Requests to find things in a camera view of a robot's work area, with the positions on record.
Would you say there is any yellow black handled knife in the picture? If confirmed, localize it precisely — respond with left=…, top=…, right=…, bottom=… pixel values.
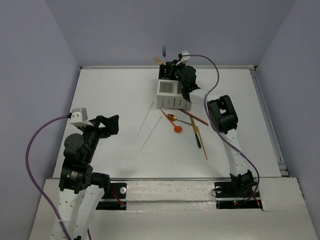
left=190, top=117, right=202, bottom=149

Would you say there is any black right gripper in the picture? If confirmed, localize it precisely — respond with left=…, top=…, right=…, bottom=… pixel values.
left=166, top=59, right=186, bottom=88

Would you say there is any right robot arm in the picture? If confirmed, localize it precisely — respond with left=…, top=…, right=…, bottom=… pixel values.
left=166, top=59, right=260, bottom=203

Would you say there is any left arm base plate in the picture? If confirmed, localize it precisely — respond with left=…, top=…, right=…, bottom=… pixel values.
left=96, top=182, right=127, bottom=211

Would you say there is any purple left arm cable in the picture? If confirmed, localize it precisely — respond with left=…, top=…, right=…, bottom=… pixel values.
left=25, top=114, right=93, bottom=240

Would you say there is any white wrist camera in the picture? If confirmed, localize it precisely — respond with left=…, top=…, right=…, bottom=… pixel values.
left=69, top=108, right=89, bottom=127
left=176, top=50, right=191, bottom=66

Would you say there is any orange plastic spoon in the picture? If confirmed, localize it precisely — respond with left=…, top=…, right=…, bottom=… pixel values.
left=160, top=109, right=183, bottom=133

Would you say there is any amber plastic fork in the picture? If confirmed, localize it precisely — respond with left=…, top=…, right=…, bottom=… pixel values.
left=154, top=56, right=163, bottom=66

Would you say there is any orange red chopstick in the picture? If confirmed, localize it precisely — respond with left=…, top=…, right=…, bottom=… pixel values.
left=179, top=109, right=209, bottom=126

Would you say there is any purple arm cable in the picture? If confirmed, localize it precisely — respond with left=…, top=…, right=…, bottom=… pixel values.
left=186, top=54, right=261, bottom=203
left=25, top=114, right=93, bottom=240

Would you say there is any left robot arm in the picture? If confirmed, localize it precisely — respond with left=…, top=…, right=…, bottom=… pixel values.
left=51, top=108, right=119, bottom=240

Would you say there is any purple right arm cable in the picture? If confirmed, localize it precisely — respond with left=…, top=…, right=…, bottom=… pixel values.
left=186, top=54, right=261, bottom=203

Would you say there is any gold metal spoon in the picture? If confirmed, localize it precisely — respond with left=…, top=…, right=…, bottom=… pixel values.
left=167, top=114, right=192, bottom=126

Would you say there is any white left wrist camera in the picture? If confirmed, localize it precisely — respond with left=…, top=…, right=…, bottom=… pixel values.
left=69, top=108, right=89, bottom=127

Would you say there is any aluminium table rail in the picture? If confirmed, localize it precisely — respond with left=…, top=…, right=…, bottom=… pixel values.
left=250, top=66, right=290, bottom=178

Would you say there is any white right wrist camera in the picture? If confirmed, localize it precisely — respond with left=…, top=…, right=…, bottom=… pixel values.
left=176, top=50, right=191, bottom=66

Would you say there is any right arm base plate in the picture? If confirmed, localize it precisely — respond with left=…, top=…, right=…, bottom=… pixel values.
left=210, top=181, right=263, bottom=210

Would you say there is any white utensil caddy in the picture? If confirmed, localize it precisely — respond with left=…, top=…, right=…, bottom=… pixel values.
left=156, top=79, right=192, bottom=111

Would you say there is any black utensil caddy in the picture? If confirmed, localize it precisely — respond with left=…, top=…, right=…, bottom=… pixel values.
left=158, top=64, right=178, bottom=81

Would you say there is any iridescent rainbow metal fork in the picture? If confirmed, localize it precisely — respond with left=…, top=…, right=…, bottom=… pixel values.
left=162, top=45, right=167, bottom=60

